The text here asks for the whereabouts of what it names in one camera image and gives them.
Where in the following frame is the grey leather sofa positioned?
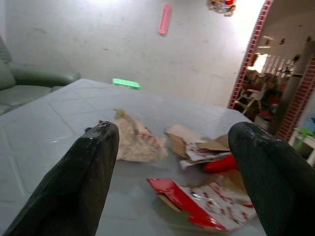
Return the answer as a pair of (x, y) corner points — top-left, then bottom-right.
(0, 34), (81, 116)

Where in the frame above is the colourful wall decoration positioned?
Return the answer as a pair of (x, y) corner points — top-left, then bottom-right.
(206, 0), (237, 17)

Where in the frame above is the red plastic scrap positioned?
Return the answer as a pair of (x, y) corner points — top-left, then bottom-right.
(203, 155), (239, 173)

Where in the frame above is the pink wall hanger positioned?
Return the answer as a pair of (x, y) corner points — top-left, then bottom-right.
(158, 2), (172, 35)

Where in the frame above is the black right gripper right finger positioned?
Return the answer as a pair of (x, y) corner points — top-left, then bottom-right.
(227, 121), (315, 236)

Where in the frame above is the white paper wrapper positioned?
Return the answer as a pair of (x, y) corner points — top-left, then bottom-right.
(113, 109), (169, 163)

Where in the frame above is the red brick archway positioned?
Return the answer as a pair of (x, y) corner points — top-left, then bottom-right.
(227, 0), (315, 142)

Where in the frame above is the green plastic stool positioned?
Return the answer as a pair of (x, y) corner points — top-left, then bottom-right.
(112, 78), (141, 90)

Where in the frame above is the red white cardboard box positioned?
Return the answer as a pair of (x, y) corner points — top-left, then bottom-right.
(147, 169), (258, 232)

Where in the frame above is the green white small stool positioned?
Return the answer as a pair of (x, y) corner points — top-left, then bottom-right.
(287, 127), (315, 168)

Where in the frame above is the torn brown cardboard piece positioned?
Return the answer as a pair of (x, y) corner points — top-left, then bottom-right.
(164, 124), (233, 170)

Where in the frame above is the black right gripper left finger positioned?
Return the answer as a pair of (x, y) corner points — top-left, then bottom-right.
(2, 121), (120, 236)

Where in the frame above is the white wooden chair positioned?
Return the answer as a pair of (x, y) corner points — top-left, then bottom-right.
(233, 86), (266, 115)

